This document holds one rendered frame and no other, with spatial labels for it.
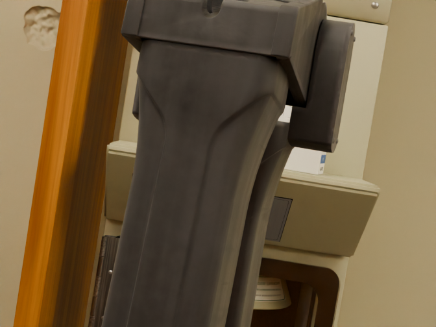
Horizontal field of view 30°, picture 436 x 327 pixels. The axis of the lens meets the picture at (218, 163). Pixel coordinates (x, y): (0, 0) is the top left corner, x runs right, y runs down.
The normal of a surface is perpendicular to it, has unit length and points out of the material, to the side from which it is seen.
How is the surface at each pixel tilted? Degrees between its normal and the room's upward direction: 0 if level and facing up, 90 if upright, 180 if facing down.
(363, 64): 90
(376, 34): 90
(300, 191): 135
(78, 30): 90
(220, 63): 81
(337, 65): 90
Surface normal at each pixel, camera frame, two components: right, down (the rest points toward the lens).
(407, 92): 0.01, 0.06
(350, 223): -0.11, 0.73
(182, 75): -0.18, -0.15
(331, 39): -0.14, -0.35
